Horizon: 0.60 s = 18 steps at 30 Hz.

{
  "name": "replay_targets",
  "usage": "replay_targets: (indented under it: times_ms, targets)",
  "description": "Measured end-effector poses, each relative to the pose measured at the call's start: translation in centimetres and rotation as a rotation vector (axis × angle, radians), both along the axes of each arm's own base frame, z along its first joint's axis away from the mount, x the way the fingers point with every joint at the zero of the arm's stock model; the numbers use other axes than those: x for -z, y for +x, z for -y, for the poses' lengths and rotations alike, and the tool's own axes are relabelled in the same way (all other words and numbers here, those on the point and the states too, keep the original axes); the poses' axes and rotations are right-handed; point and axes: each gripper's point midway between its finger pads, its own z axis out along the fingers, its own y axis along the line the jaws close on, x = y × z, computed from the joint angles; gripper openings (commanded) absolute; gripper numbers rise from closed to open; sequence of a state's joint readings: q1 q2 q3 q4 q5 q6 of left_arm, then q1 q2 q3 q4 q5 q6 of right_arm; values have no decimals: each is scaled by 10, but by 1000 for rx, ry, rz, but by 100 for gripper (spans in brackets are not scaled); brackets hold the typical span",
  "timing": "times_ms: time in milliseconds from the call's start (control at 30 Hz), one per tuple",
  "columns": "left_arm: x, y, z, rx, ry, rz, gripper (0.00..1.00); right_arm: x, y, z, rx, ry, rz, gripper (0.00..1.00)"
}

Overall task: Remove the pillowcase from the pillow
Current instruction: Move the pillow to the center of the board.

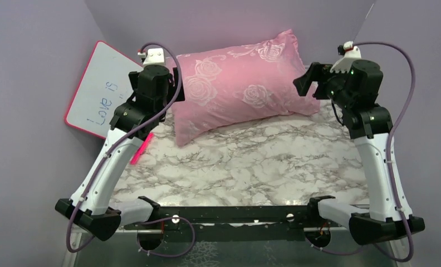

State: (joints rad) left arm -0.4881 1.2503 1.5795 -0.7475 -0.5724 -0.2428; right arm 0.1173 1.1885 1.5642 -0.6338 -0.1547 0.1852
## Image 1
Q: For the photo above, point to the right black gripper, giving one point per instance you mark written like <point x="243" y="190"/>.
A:
<point x="303" y="82"/>

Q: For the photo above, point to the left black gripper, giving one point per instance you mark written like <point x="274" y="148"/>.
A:
<point x="175" y="80"/>

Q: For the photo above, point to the pink floral pillowcase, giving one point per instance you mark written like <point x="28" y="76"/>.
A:
<point x="238" y="84"/>

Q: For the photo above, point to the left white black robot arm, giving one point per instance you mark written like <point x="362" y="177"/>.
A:
<point x="88" y="207"/>

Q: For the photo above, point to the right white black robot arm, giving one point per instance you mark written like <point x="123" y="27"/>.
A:
<point x="388" y="217"/>

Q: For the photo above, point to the pink marker pen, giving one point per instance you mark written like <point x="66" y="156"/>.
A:
<point x="141" y="149"/>

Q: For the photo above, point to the pink framed whiteboard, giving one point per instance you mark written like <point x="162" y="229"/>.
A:
<point x="104" y="85"/>

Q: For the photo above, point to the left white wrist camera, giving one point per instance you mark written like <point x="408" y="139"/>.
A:
<point x="152" y="56"/>

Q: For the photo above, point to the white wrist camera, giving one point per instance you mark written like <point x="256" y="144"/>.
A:
<point x="152" y="56"/>
<point x="349" y="53"/>

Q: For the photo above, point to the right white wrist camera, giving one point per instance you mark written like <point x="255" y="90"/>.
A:
<point x="349" y="53"/>

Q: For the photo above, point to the black mounting rail base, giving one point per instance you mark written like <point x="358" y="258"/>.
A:
<point x="183" y="224"/>

